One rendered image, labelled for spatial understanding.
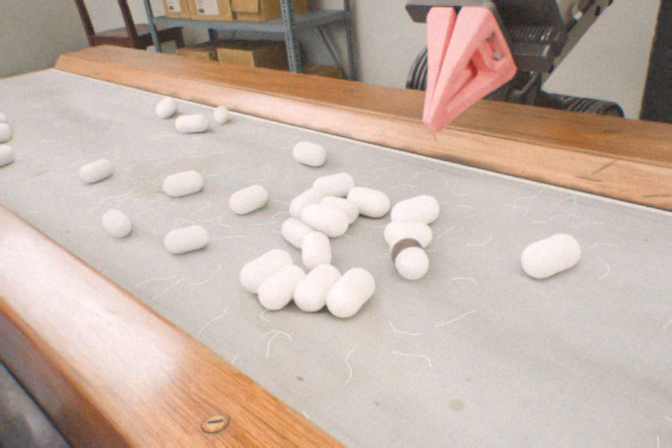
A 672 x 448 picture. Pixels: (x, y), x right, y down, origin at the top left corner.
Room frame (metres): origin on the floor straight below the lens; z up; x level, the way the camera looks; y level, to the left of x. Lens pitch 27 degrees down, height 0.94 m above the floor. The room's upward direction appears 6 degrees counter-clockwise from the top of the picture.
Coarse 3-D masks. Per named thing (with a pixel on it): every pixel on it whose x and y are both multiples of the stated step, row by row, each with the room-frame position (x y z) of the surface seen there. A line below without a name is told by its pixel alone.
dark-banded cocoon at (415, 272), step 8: (408, 248) 0.31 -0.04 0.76; (416, 248) 0.30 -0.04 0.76; (400, 256) 0.30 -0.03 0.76; (408, 256) 0.30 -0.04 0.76; (416, 256) 0.30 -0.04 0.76; (424, 256) 0.30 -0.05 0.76; (400, 264) 0.30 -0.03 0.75; (408, 264) 0.30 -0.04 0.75; (416, 264) 0.29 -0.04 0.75; (424, 264) 0.30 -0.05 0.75; (400, 272) 0.30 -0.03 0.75; (408, 272) 0.29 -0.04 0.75; (416, 272) 0.29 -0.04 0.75; (424, 272) 0.30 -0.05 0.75
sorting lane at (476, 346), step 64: (64, 128) 0.73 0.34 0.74; (128, 128) 0.70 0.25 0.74; (256, 128) 0.65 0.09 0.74; (0, 192) 0.52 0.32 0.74; (64, 192) 0.51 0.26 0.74; (128, 192) 0.49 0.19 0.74; (384, 192) 0.43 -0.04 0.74; (448, 192) 0.42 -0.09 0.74; (512, 192) 0.41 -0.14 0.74; (576, 192) 0.39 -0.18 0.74; (128, 256) 0.37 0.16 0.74; (192, 256) 0.36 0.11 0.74; (256, 256) 0.35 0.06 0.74; (384, 256) 0.33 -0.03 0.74; (448, 256) 0.32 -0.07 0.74; (512, 256) 0.32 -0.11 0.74; (640, 256) 0.30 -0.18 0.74; (192, 320) 0.28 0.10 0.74; (256, 320) 0.28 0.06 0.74; (320, 320) 0.27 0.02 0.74; (384, 320) 0.26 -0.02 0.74; (448, 320) 0.26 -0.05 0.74; (512, 320) 0.25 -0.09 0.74; (576, 320) 0.25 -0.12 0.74; (640, 320) 0.24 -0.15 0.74; (320, 384) 0.22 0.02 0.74; (384, 384) 0.21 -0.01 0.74; (448, 384) 0.21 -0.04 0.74; (512, 384) 0.20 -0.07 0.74; (576, 384) 0.20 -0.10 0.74; (640, 384) 0.20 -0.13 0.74
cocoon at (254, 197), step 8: (240, 192) 0.42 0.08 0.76; (248, 192) 0.42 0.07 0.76; (256, 192) 0.42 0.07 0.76; (264, 192) 0.43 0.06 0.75; (232, 200) 0.42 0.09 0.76; (240, 200) 0.42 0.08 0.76; (248, 200) 0.42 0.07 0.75; (256, 200) 0.42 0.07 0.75; (264, 200) 0.43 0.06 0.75; (232, 208) 0.42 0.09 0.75; (240, 208) 0.41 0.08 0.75; (248, 208) 0.42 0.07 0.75; (256, 208) 0.42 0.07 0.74
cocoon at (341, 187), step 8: (328, 176) 0.43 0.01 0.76; (336, 176) 0.43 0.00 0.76; (344, 176) 0.43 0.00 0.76; (320, 184) 0.43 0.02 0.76; (328, 184) 0.42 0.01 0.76; (336, 184) 0.43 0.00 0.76; (344, 184) 0.43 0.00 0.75; (352, 184) 0.43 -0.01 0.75; (328, 192) 0.42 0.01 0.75; (336, 192) 0.42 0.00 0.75; (344, 192) 0.43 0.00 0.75
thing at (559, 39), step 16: (496, 0) 0.40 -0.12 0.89; (512, 0) 0.39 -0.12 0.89; (528, 0) 0.39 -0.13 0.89; (544, 0) 0.38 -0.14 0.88; (512, 16) 0.42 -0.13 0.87; (528, 16) 0.41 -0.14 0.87; (544, 16) 0.40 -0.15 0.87; (560, 16) 0.40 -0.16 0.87; (560, 32) 0.40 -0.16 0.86; (560, 48) 0.40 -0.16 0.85
